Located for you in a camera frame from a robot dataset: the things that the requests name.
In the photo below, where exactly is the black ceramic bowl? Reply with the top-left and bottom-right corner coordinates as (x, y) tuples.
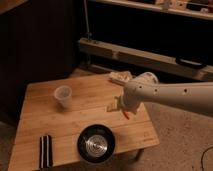
(77, 124), (116, 164)

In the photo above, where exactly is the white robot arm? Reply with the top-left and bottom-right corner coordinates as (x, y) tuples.
(120, 72), (213, 117)

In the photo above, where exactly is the wooden folding table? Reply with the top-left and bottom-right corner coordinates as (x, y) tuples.
(8, 74), (159, 171)

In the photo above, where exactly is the crumpled snack wrapper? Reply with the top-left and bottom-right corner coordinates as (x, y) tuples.
(109, 72), (133, 86)

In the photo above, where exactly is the long wooden beam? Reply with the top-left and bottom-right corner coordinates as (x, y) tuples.
(78, 38), (213, 81)

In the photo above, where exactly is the translucent plastic cup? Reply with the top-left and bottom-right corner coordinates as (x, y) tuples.
(54, 85), (72, 108)

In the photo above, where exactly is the vertical metal pole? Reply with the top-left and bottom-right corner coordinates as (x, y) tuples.
(83, 0), (91, 40)

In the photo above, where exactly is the wooden shelf with items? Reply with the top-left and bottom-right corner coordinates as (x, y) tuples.
(90, 0), (213, 21)

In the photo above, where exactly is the black handle strap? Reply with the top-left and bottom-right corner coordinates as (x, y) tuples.
(175, 57), (206, 70)

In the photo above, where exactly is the black cable on floor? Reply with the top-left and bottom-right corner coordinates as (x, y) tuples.
(200, 145), (213, 171)

